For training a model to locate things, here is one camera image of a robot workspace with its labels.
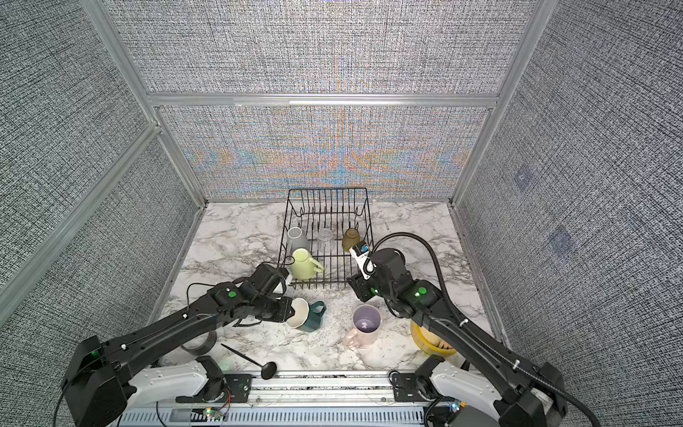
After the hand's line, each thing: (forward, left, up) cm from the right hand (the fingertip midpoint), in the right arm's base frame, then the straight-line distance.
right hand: (354, 269), depth 75 cm
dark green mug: (-10, +11, -10) cm, 18 cm away
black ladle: (-22, +25, -19) cm, 38 cm away
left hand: (-9, +16, -9) cm, 21 cm away
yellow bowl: (-16, -22, -14) cm, 30 cm away
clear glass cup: (+19, +9, -13) cm, 25 cm away
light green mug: (+7, +16, -10) cm, 20 cm away
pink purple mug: (-9, -4, -17) cm, 20 cm away
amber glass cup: (+19, 0, -11) cm, 22 cm away
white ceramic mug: (+17, +19, -9) cm, 27 cm away
